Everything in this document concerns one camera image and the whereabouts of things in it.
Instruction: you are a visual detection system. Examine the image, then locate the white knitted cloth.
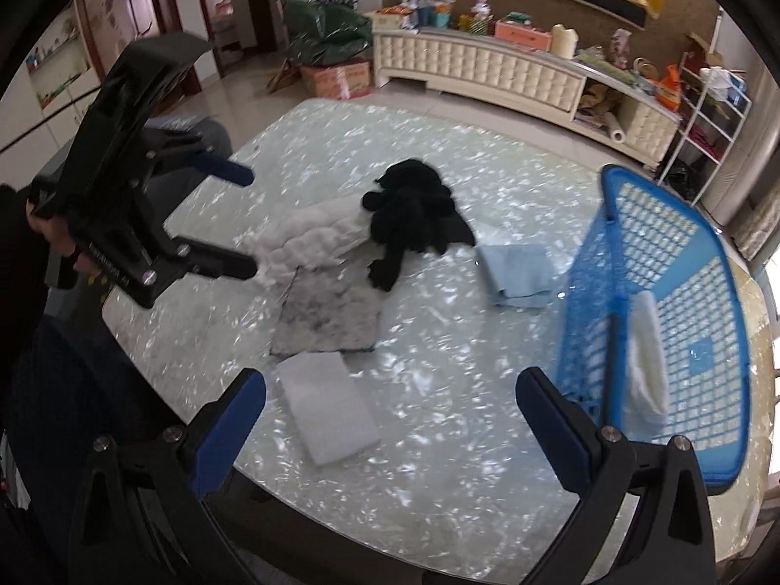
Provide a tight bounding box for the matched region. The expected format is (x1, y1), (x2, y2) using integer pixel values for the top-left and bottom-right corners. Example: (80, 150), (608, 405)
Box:
(623, 291), (670, 440)

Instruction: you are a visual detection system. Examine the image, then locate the white fluffy towel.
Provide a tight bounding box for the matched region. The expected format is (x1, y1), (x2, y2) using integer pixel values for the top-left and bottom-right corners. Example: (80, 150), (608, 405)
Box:
(245, 194), (371, 285)

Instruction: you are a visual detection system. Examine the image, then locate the grey rag mat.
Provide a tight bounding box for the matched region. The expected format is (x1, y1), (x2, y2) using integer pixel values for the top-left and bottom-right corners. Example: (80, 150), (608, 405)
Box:
(270, 267), (383, 356)

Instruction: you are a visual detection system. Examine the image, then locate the light blue cloth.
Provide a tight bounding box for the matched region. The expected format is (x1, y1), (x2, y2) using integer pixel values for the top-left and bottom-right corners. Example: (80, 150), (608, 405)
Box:
(476, 244), (559, 309)

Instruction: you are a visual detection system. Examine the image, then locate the black plush cloth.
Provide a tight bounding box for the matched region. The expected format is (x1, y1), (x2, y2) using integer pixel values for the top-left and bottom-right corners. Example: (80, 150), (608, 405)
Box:
(361, 158), (476, 292)

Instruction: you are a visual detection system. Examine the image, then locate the person's left hand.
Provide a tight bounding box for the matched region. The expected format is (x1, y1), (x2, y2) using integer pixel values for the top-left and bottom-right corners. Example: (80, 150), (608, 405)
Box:
(26, 202), (100, 276)

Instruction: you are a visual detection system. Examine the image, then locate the red printed cardboard box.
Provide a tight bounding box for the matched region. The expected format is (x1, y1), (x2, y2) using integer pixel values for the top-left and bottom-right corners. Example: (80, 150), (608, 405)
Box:
(300, 59), (373, 100)

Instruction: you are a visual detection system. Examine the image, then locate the green plastic bag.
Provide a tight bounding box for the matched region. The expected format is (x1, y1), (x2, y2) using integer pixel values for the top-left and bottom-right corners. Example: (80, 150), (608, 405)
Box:
(283, 0), (373, 67)

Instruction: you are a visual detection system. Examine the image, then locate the blue plastic laundry basket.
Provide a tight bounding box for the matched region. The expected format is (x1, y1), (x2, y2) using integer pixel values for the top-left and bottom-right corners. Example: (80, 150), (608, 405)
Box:
(554, 165), (751, 495)

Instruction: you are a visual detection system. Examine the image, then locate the white paper roll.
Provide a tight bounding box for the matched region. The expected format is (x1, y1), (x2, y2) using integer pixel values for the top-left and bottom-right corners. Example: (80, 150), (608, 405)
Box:
(603, 112), (625, 144)

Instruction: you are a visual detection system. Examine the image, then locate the cream tufted TV cabinet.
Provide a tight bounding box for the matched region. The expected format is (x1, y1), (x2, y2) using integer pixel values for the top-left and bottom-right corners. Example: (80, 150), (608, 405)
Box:
(373, 29), (680, 171)

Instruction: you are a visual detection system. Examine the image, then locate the pink storage box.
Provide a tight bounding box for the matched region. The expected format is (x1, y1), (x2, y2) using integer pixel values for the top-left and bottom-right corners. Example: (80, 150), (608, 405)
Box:
(494, 20), (551, 52)

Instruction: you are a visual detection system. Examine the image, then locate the orange bottle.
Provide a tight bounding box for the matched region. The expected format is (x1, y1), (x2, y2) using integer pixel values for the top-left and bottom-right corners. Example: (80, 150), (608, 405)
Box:
(654, 65), (681, 111)

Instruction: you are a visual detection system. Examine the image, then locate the white metal shelf rack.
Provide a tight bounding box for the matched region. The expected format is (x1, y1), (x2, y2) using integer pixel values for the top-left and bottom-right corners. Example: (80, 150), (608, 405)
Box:
(656, 63), (752, 205)

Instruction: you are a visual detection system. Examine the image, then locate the cream candle-shaped lamp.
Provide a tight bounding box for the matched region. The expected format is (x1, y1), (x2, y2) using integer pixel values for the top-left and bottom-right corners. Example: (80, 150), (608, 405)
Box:
(550, 24), (579, 61)

